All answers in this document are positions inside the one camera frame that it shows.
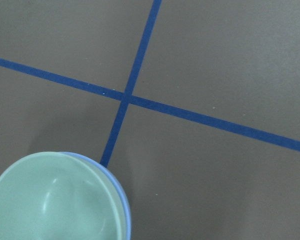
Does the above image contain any green bowl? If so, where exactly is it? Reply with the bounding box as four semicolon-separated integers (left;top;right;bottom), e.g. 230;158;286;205
0;152;126;240

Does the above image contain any blue bowl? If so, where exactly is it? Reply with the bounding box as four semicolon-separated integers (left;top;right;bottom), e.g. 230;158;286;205
61;151;132;240

